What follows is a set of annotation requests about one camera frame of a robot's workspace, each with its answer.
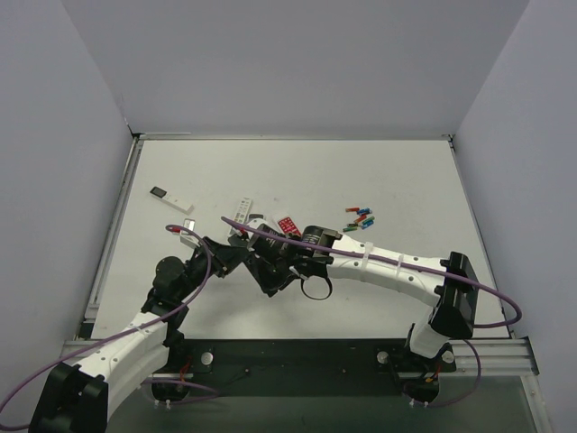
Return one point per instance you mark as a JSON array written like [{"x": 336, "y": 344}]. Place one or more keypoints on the slim white remote control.
[{"x": 242, "y": 211}]

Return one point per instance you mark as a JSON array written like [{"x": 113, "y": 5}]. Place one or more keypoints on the white remote black tip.
[{"x": 181, "y": 205}]

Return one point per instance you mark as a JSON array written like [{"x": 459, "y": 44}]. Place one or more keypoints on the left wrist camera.
[{"x": 184, "y": 236}]

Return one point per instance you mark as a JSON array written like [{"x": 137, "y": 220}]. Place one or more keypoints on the grey white remote control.
[{"x": 253, "y": 217}]

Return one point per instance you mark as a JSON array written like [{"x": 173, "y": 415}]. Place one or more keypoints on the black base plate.
[{"x": 198, "y": 369}]

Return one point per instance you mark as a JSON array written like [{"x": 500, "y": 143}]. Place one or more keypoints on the aluminium frame rail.
[{"x": 499, "y": 357}]

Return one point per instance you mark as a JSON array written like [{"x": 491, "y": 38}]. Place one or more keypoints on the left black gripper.
[{"x": 221, "y": 254}]

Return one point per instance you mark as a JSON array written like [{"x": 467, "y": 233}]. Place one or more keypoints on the orange battery middle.
[{"x": 359, "y": 218}]

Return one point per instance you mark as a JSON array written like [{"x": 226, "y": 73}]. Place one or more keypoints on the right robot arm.
[{"x": 445, "y": 286}]

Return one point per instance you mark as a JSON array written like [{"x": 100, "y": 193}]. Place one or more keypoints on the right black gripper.
[{"x": 263, "y": 269}]

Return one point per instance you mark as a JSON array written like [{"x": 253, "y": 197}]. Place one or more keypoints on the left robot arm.
[{"x": 82, "y": 397}]

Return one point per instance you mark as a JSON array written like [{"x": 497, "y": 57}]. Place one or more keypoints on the red white remote control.
[{"x": 286, "y": 224}]

